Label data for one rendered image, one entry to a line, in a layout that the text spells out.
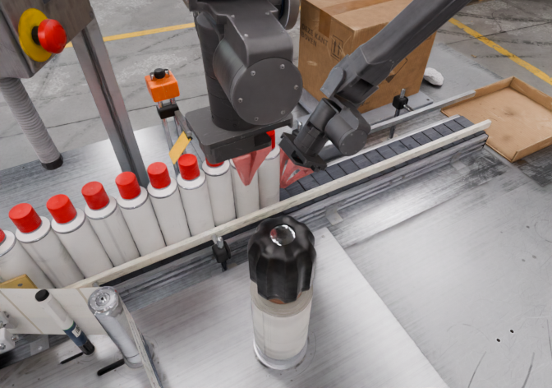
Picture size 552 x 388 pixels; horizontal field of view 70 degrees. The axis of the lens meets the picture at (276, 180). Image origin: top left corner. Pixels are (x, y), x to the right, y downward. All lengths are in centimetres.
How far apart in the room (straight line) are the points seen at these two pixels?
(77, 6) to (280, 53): 40
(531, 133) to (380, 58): 71
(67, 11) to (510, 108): 120
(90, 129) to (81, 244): 205
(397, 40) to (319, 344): 52
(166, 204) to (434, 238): 58
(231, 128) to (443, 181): 76
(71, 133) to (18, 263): 206
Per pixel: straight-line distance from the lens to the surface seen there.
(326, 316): 73
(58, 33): 55
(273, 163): 75
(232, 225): 79
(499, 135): 128
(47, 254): 74
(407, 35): 71
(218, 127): 41
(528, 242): 103
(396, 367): 72
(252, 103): 30
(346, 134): 71
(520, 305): 92
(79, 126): 280
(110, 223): 71
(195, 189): 70
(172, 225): 75
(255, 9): 34
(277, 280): 46
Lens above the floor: 154
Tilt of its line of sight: 46 degrees down
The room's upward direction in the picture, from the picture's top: straight up
